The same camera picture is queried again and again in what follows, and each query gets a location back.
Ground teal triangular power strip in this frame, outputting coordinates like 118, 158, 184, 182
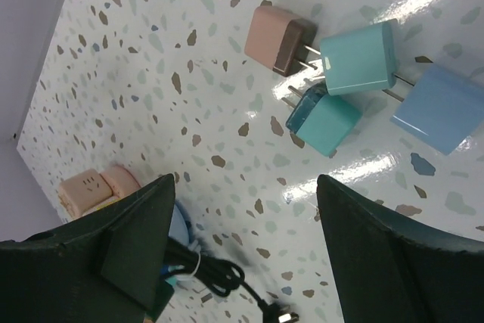
145, 278, 175, 322

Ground pink charger plug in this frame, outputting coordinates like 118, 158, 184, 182
244, 5, 317, 77

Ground light blue coiled cable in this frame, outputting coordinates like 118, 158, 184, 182
166, 201, 194, 248

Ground pink cube socket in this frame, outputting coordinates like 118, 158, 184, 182
58, 169, 113, 219

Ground light teal charger plug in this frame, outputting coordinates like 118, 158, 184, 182
319, 19, 414, 96

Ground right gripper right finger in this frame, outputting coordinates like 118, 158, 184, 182
317, 175, 483, 322

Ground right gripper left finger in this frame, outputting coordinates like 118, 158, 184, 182
1, 174, 175, 322

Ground pink coiled cable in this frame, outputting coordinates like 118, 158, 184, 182
100, 164, 141, 199

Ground blue charger plug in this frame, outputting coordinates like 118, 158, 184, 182
390, 64, 483, 155

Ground black power cord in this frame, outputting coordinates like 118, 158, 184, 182
160, 238, 299, 323

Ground teal dual usb charger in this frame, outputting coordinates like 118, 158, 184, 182
283, 82, 362, 157

